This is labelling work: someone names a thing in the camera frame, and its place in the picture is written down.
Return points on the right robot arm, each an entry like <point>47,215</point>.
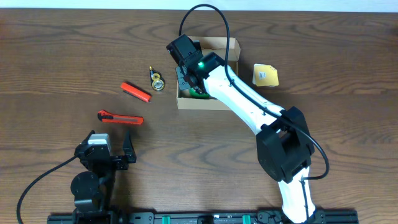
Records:
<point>284,145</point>

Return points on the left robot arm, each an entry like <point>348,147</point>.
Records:
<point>92,189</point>

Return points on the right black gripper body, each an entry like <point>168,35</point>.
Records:
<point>183,74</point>

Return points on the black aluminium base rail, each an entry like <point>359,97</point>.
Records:
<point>260,217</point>

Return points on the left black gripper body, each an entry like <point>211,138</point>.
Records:
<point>117,162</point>

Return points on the yellow sticky note pad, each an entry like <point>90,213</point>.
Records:
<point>265,75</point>

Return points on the open cardboard box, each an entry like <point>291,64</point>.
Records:
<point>185,101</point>

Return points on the yellow black correction tape dispenser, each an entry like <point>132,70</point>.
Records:
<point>156,80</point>

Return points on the green tape roll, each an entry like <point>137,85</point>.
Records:
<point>196,93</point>

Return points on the red utility knife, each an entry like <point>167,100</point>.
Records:
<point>107,117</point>

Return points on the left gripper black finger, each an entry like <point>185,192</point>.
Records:
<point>85,141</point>
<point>129,152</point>

